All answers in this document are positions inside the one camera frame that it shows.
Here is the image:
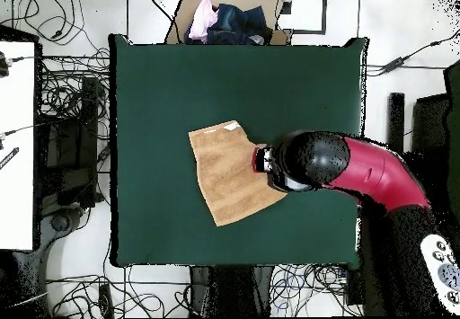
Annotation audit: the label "black labelled tag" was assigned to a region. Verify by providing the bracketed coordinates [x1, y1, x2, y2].
[0, 146, 20, 172]

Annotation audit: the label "black framed white board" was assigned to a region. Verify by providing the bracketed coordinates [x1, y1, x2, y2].
[278, 0, 329, 36]

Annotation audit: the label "blue denim jeans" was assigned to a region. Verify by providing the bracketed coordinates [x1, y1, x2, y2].
[184, 4, 274, 46]

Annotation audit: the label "tan brown towel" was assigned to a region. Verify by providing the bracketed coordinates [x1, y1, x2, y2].
[188, 119, 288, 227]

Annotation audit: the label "small black box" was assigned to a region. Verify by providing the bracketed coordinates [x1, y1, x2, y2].
[345, 266, 365, 306]

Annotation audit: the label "white side table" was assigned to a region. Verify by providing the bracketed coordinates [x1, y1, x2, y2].
[0, 40, 36, 252]

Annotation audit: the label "black upright stand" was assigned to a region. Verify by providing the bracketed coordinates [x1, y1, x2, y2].
[79, 76, 101, 207]

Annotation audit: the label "pink garment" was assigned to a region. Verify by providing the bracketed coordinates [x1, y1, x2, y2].
[188, 0, 219, 40]

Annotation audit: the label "dark green table cloth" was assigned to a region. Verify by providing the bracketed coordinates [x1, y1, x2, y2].
[108, 33, 370, 269]

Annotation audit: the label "black power adapter with cable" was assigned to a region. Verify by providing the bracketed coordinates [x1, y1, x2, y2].
[366, 40, 444, 77]

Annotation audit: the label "dark green hanging cloth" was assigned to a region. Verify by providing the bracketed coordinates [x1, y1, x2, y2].
[443, 58, 460, 226]

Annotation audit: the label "black base under table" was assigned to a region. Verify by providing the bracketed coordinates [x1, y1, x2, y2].
[189, 265, 275, 317]

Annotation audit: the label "long black bar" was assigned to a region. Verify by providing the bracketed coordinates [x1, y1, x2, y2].
[386, 92, 406, 154]

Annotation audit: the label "brown cardboard box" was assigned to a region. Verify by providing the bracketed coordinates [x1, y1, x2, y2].
[165, 0, 294, 46]

